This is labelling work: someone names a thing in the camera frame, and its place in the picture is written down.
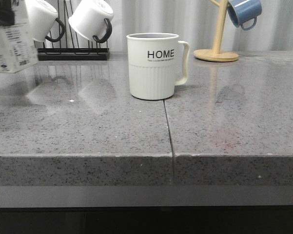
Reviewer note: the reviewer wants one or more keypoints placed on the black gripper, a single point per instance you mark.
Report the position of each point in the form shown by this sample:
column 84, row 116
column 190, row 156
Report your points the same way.
column 7, row 16

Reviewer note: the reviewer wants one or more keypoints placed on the white blue milk carton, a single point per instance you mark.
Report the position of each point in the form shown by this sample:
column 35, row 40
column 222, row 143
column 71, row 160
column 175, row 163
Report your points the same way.
column 17, row 49

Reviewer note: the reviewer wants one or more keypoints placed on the cream HOME mug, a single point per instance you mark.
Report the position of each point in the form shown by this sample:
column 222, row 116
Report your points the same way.
column 157, row 62

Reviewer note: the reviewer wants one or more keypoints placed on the wooden mug tree stand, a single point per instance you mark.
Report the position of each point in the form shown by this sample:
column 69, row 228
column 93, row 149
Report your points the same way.
column 215, row 54

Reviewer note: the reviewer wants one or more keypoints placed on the blue enamel mug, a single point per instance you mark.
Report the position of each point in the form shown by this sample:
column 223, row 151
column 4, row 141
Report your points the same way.
column 244, row 13

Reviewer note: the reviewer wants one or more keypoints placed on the white mug black handle left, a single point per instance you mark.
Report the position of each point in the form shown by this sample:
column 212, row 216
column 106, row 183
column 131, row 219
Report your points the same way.
column 42, row 16

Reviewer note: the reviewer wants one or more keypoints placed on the white mug black handle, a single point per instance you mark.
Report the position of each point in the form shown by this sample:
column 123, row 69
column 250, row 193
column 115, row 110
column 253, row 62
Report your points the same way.
column 42, row 16
column 92, row 20

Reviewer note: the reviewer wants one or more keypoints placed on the black wire mug rack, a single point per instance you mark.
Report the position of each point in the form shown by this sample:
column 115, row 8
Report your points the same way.
column 71, row 46

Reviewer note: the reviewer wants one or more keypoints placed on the white mug black handle right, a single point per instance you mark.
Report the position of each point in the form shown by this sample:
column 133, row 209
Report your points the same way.
column 92, row 20

